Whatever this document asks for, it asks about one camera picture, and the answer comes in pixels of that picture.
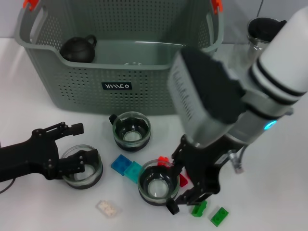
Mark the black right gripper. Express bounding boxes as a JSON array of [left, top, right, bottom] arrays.
[[171, 134, 238, 205]]

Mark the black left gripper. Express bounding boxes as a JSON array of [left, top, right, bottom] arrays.
[[0, 121, 99, 183]]

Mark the glass teacup with black sleeve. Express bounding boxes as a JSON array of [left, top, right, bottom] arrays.
[[108, 112, 152, 153], [59, 143, 104, 190], [137, 158, 180, 215]]

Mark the blue building block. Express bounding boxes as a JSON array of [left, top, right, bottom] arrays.
[[110, 154, 132, 174]]

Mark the teal building block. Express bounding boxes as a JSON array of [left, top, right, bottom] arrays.
[[123, 160, 143, 183]]

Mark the white building block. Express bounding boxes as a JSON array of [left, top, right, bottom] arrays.
[[95, 199, 121, 218]]

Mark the long dark red block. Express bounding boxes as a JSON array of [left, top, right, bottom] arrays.
[[178, 173, 189, 187]]

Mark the red building block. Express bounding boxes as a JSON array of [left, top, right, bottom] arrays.
[[157, 155, 169, 167]]

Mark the green channel building block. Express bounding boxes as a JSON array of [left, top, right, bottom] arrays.
[[191, 201, 208, 217]]

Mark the green flat building block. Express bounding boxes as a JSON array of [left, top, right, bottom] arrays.
[[210, 206, 229, 227]]

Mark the grey perforated storage basket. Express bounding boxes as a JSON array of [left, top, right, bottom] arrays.
[[13, 0, 224, 116]]

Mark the dark clay teapot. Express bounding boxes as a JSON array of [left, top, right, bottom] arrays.
[[59, 34, 97, 63]]

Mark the glass carafe with black lid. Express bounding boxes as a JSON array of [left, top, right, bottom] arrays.
[[228, 16, 288, 80]]

